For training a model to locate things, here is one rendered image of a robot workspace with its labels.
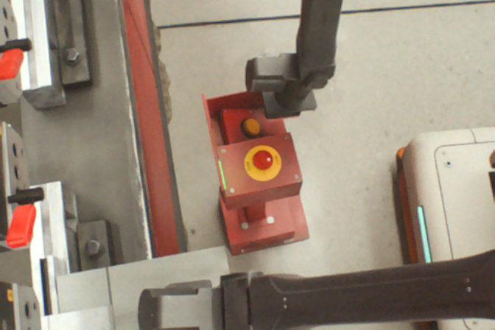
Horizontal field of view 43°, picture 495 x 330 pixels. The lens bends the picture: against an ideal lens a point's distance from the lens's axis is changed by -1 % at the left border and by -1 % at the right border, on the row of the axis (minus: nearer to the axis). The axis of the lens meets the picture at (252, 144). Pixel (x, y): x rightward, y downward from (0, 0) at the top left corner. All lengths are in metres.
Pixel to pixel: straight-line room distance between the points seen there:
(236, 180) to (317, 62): 0.34
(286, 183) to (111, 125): 0.35
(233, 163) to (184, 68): 0.98
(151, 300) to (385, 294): 0.29
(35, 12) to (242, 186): 0.50
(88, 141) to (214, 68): 1.04
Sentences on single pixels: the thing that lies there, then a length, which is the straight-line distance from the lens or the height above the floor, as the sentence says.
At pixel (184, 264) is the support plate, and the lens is 1.00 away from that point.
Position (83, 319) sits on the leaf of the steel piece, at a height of 1.00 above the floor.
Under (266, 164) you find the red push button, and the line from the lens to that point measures 1.23.
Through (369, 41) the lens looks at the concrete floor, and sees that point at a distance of 2.26.
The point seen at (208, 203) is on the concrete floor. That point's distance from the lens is 2.04.
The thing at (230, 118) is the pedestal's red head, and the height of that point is 0.74.
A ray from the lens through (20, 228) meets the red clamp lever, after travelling 0.73.
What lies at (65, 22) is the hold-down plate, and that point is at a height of 0.91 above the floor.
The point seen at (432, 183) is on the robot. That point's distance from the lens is 1.83.
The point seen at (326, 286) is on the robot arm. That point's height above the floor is 1.38.
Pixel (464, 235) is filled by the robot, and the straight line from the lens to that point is 1.82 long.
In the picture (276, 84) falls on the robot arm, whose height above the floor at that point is 0.97.
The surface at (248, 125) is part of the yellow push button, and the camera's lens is 1.33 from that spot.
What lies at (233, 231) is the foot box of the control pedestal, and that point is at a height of 0.12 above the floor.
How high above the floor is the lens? 1.99
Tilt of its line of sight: 72 degrees down
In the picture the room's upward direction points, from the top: 2 degrees counter-clockwise
